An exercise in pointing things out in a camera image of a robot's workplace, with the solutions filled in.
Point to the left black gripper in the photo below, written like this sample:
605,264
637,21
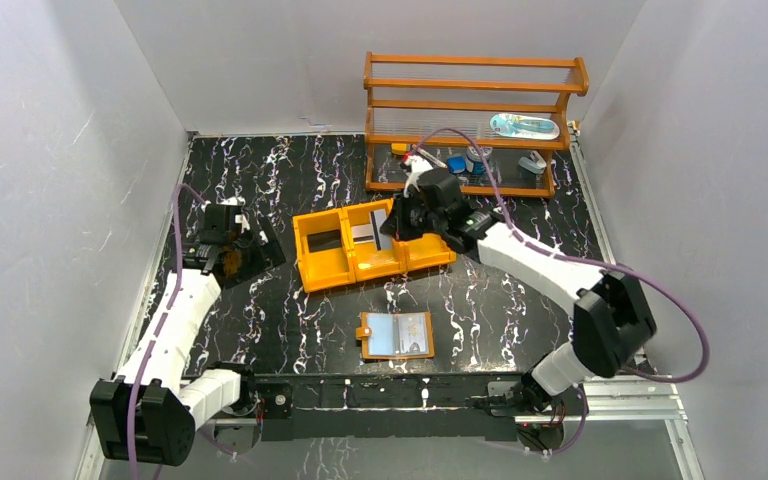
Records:
247,251

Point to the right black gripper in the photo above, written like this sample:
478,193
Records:
396,224

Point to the orange three-compartment plastic bin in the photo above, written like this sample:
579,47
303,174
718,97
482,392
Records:
327,257

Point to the orange leather card holder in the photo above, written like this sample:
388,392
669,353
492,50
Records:
399,336

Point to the white magnetic stripe card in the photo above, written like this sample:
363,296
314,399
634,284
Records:
377,220

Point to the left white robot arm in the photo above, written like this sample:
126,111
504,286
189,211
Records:
165,351

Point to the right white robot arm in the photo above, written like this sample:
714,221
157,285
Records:
610,314

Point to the grey card in bin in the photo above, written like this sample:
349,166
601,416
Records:
363,233

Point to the small blue block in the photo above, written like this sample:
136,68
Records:
456,164

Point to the red white marker pen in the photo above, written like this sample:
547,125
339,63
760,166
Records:
431,158

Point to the small yellow block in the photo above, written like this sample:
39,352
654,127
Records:
399,149

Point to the orange wooden shelf rack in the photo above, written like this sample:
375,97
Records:
446,103

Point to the grey white stapler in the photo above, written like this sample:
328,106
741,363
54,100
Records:
533,163

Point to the blister pack on shelf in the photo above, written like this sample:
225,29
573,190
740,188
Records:
524,127

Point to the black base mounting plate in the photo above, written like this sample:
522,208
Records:
284,407

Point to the aluminium frame rail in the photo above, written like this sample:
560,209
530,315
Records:
625,398

